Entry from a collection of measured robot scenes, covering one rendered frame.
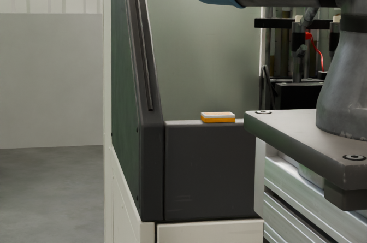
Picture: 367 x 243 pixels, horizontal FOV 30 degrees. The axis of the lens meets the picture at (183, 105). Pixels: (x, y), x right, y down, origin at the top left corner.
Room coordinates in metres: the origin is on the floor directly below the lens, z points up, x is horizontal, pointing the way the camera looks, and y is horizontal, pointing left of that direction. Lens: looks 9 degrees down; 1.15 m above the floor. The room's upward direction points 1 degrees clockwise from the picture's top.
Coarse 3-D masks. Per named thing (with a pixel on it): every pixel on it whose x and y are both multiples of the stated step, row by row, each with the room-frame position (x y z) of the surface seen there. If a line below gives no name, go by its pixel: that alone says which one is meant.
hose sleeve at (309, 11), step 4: (308, 8) 1.28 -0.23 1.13; (312, 8) 1.27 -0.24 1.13; (316, 8) 1.27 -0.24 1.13; (308, 12) 1.28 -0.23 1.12; (312, 12) 1.28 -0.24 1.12; (316, 12) 1.28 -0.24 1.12; (304, 16) 1.30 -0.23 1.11; (308, 16) 1.29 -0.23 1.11; (312, 16) 1.29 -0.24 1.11; (308, 20) 1.30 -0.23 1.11
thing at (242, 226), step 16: (160, 224) 1.06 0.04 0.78; (176, 224) 1.06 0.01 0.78; (192, 224) 1.07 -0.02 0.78; (208, 224) 1.07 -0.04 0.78; (224, 224) 1.08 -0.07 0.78; (240, 224) 1.08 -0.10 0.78; (256, 224) 1.09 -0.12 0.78; (160, 240) 1.06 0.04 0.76; (176, 240) 1.06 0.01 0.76; (192, 240) 1.07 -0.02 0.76; (208, 240) 1.07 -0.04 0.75; (224, 240) 1.08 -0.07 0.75; (240, 240) 1.08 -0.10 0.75; (256, 240) 1.09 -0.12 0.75
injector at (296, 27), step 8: (296, 24) 1.36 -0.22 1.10; (296, 32) 1.36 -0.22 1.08; (304, 32) 1.36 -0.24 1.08; (296, 40) 1.36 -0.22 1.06; (304, 40) 1.36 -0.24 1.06; (296, 48) 1.36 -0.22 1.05; (304, 48) 1.34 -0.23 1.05; (296, 56) 1.36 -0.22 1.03; (296, 64) 1.36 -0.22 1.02; (296, 72) 1.36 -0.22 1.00; (296, 80) 1.36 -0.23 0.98
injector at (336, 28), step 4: (332, 24) 1.38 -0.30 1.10; (332, 28) 1.38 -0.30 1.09; (336, 28) 1.37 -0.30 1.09; (332, 32) 1.38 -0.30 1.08; (336, 32) 1.37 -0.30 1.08; (332, 36) 1.38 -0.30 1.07; (336, 36) 1.37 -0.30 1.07; (332, 40) 1.38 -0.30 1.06; (336, 40) 1.37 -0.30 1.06; (332, 44) 1.37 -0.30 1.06; (336, 44) 1.37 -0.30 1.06; (332, 48) 1.37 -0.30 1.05; (332, 52) 1.38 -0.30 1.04; (332, 56) 1.38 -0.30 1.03
